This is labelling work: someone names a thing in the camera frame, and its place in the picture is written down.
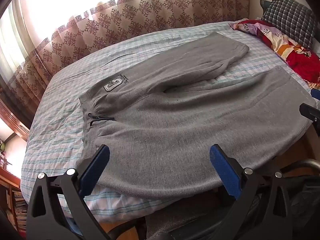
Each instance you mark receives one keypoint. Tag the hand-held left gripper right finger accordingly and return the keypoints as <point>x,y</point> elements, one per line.
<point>225,172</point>

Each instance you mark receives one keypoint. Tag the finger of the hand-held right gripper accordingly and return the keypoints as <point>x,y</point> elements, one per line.
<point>311,113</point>

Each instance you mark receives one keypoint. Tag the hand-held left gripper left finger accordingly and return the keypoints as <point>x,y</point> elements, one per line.
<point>95,171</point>

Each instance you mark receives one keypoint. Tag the grey sweat pants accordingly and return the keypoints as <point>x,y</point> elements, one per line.
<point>175,120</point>

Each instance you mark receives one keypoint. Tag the bed with plaid sheet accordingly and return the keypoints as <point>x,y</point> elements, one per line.
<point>62,135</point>

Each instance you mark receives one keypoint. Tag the colourful floral blanket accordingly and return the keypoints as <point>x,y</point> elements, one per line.
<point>300,57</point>

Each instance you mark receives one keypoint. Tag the wooden bookshelf with books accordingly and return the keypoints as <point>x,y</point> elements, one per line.
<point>17,205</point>

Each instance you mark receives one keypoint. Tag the person's black jacket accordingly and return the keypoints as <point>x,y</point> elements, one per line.
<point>305,205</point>

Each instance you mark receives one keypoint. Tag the dark plaid pillow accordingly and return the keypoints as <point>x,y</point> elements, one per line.
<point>290,17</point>

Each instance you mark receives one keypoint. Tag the patterned beige curtain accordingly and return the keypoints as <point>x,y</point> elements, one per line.
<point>125,12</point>

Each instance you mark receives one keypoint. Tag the metal chair frame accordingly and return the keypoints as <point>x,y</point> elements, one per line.
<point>305,163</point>

